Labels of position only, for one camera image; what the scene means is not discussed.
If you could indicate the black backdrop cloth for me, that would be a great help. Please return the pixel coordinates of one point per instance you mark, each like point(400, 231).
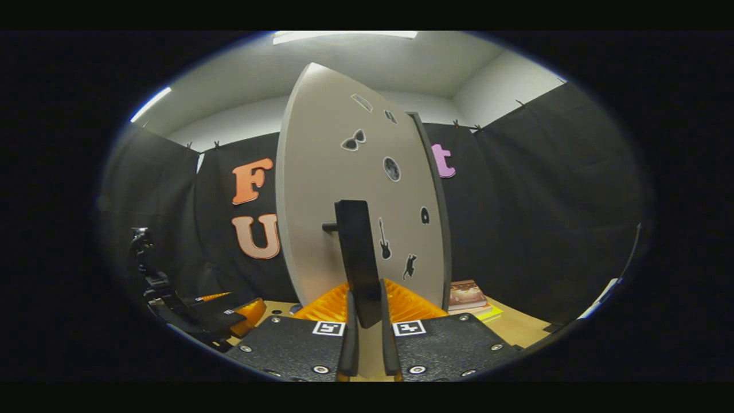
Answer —
point(516, 201)

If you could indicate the yellow book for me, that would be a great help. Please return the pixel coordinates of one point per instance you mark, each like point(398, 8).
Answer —
point(490, 314)

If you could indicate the brown book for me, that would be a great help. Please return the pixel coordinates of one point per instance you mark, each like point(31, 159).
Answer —
point(465, 293)

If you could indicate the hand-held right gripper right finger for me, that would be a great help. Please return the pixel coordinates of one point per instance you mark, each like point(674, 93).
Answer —
point(390, 355)

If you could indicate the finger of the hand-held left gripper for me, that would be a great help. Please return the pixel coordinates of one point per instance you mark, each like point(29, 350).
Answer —
point(221, 320)
point(218, 302)

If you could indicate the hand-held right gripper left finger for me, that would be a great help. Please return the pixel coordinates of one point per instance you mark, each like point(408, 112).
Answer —
point(350, 355)

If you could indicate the white cabinet door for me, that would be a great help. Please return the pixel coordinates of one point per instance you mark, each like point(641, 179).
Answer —
point(321, 172)

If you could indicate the grey cabinet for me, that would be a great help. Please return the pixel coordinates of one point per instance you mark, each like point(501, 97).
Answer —
point(445, 241)

